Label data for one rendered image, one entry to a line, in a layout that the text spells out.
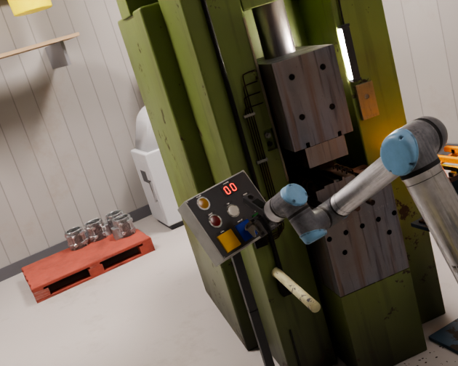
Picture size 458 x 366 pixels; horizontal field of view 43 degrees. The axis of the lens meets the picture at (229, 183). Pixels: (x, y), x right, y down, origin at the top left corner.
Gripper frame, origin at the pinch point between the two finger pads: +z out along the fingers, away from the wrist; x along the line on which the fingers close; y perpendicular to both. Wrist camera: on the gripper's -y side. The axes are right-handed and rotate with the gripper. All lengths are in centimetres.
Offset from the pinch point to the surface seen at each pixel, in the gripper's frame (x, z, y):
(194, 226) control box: -17.0, 5.1, -11.7
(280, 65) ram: 44, -25, -49
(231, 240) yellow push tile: -9.4, 0.6, 1.3
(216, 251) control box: -17.0, 2.3, 1.6
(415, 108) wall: 357, 152, -23
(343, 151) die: 61, -10, -5
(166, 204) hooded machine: 147, 295, -84
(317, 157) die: 50, -6, -9
